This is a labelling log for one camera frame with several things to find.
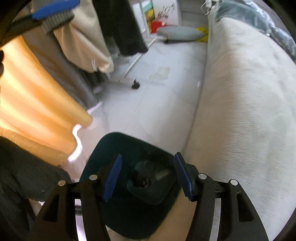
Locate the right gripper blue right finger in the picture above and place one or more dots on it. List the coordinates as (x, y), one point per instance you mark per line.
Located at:
(183, 175)

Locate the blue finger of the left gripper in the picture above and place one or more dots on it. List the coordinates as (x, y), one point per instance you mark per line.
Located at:
(57, 7)

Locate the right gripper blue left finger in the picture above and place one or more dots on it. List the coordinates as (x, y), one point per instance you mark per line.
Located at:
(112, 177)

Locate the dark teal trash bin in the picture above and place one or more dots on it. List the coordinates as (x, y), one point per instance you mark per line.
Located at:
(146, 189)

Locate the beige trench coat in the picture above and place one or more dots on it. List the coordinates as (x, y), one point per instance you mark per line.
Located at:
(82, 40)

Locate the black fuzzy garment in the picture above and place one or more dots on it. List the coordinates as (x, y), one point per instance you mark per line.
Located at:
(118, 21)

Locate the grey-green bed with sheet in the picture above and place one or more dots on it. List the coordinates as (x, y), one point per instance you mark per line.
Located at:
(244, 127)

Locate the white clothes rack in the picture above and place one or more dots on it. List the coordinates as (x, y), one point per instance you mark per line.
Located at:
(124, 65)

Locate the colourful picture board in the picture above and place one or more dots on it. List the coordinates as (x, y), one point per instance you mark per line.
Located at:
(148, 10)

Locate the orange yellow curtain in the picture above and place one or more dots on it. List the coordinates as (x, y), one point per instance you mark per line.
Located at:
(37, 114)

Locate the red box on floor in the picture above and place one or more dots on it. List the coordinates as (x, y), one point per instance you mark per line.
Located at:
(156, 24)

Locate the grey cushion on floor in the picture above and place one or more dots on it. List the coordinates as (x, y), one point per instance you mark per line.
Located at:
(178, 34)

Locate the white dressing table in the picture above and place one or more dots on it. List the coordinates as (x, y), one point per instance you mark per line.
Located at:
(177, 13)

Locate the yellow bag on floor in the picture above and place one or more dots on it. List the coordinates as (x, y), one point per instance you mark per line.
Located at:
(205, 33)

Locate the blue patterned fleece blanket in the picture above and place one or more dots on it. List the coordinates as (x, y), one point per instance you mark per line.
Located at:
(279, 31)

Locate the teal blue pillow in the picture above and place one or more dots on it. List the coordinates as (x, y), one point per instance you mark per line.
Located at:
(245, 11)

